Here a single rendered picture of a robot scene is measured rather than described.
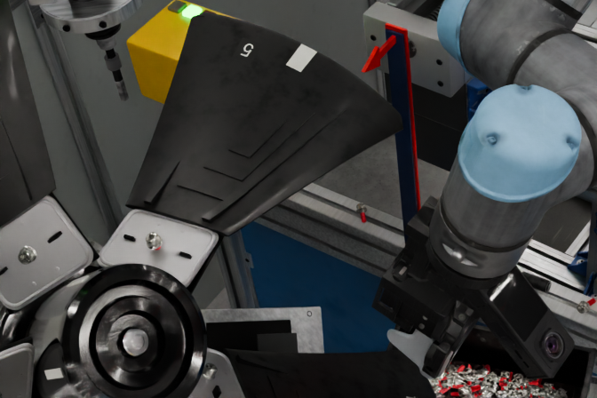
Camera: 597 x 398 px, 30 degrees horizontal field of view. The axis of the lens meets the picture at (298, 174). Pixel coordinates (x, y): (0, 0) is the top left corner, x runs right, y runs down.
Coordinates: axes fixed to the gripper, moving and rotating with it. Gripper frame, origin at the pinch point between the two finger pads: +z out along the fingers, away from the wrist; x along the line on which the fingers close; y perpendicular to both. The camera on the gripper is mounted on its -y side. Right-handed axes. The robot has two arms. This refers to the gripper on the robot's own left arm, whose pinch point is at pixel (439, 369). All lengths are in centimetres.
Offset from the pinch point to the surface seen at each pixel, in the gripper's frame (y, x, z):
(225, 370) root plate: 14.3, 14.4, -4.7
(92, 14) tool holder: 27.9, 14.4, -38.7
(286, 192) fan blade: 18.0, 2.1, -14.3
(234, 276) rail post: 36, -22, 52
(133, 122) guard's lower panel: 72, -42, 64
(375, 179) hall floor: 46, -100, 120
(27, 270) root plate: 29.1, 21.6, -14.8
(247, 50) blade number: 30.5, -9.2, -13.6
